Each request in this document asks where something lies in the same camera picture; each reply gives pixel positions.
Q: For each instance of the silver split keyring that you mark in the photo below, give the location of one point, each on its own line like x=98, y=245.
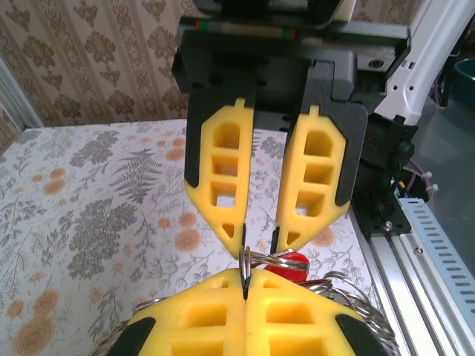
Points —
x=315, y=285
x=293, y=264
x=382, y=326
x=352, y=282
x=245, y=282

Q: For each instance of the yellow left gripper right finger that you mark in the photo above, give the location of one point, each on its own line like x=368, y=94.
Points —
x=289, y=296

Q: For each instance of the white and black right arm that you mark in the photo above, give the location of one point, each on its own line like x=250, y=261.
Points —
x=419, y=66

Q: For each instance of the silver bolt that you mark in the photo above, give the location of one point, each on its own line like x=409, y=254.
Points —
x=388, y=224

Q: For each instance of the red key tag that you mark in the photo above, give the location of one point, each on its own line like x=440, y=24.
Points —
x=285, y=275

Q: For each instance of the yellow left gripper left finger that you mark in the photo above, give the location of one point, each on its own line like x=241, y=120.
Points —
x=208, y=296

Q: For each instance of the aluminium frame post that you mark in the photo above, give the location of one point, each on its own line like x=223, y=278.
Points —
x=18, y=104

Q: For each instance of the aluminium extrusion rail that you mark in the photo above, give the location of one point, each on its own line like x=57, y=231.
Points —
x=408, y=296

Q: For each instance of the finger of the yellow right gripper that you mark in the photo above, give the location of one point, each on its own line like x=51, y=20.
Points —
x=243, y=167
x=282, y=207

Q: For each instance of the floral tablecloth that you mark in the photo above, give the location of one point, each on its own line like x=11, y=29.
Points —
x=74, y=222

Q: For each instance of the teal bin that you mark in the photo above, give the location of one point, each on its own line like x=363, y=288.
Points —
x=465, y=81

